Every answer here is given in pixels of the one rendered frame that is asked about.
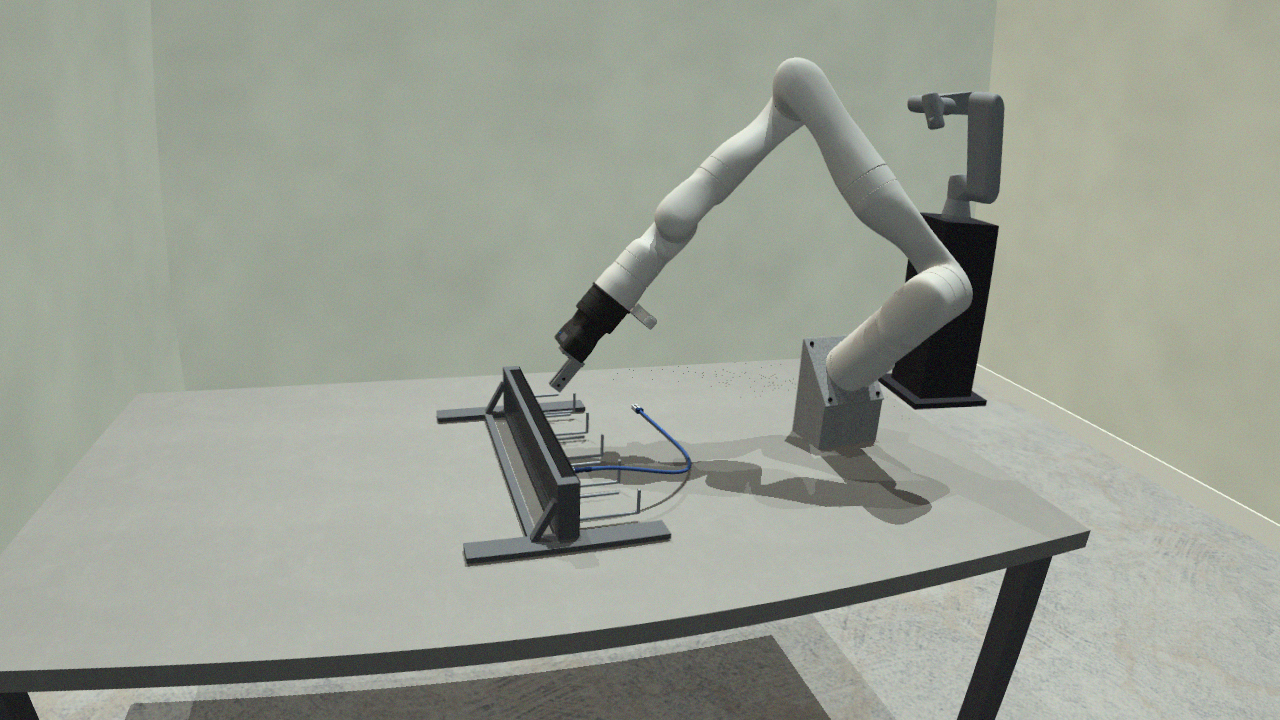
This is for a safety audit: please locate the blue patch cord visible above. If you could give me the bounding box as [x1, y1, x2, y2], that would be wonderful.
[584, 410, 691, 474]

